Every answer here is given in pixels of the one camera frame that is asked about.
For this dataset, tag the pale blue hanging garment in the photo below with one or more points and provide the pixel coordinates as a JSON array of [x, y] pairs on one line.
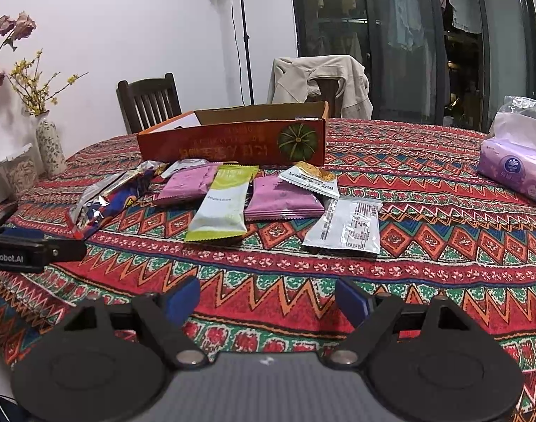
[[404, 13]]

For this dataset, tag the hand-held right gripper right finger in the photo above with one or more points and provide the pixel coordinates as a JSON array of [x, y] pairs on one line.
[[351, 301]]

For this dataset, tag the white hanging garment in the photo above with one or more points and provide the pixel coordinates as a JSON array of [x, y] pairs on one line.
[[463, 6]]

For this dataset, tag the orange cardboard box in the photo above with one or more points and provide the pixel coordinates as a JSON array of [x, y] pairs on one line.
[[232, 143]]

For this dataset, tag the beige jacket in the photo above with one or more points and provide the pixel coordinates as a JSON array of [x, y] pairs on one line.
[[294, 79]]

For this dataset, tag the orange print snack packet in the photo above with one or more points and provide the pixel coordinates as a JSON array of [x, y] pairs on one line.
[[312, 179]]

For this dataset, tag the black light stand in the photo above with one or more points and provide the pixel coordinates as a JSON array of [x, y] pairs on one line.
[[243, 30]]

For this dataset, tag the glass sliding door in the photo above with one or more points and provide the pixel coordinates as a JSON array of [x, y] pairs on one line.
[[505, 52]]

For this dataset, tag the dark wooden chair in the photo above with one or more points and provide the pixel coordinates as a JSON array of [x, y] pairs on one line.
[[149, 101]]

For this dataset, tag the dried pink flowers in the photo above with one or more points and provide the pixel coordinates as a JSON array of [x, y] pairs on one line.
[[8, 30]]

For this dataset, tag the purple tissue pack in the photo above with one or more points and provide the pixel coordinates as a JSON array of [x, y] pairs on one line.
[[514, 160]]

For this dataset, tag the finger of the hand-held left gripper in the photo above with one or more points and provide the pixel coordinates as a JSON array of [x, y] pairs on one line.
[[21, 233], [63, 249]]

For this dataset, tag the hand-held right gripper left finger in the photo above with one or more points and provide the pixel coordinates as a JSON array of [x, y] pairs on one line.
[[184, 301]]

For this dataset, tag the white silver snack packet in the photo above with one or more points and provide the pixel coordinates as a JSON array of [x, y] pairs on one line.
[[345, 226]]

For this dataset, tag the colourful foil snack packet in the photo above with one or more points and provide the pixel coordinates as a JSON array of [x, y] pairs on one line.
[[107, 202]]

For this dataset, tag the small floral vase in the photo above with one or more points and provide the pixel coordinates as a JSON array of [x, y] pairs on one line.
[[50, 147]]

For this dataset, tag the green snack packet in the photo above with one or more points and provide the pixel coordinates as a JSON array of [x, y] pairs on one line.
[[219, 206]]

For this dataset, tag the small silver snack packet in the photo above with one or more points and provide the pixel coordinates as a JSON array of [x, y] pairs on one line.
[[184, 166]]

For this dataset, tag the yellow flower sprigs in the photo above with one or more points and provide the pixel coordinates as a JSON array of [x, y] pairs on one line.
[[34, 90]]

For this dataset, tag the purple snack packet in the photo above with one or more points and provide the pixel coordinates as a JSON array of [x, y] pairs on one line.
[[281, 200], [186, 185]]

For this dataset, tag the wooden chair with seat pad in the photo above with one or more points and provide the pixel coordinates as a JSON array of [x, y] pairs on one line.
[[327, 92]]

